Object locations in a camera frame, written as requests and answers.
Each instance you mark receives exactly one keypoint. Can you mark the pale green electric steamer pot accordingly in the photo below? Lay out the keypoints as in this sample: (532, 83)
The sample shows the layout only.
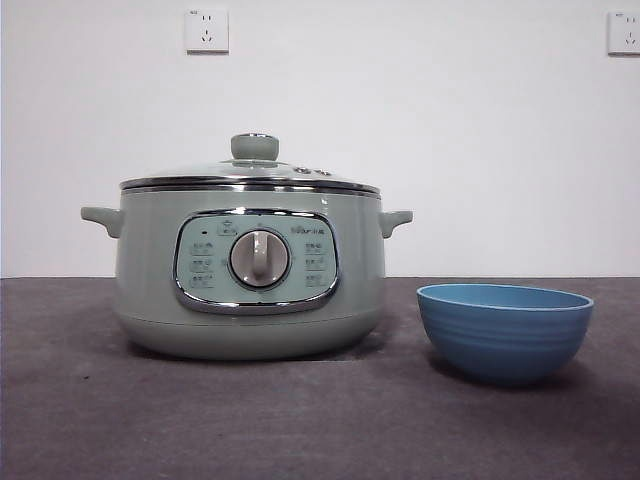
(150, 280)

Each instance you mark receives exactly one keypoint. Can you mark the blue ribbed bowl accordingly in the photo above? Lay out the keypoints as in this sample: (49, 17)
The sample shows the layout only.
(505, 345)

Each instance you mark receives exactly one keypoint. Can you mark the white wall socket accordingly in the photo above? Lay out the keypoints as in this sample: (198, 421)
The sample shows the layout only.
(207, 31)
(625, 32)

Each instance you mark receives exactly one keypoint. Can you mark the glass lid with green knob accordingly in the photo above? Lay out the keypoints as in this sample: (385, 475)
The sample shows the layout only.
(254, 147)

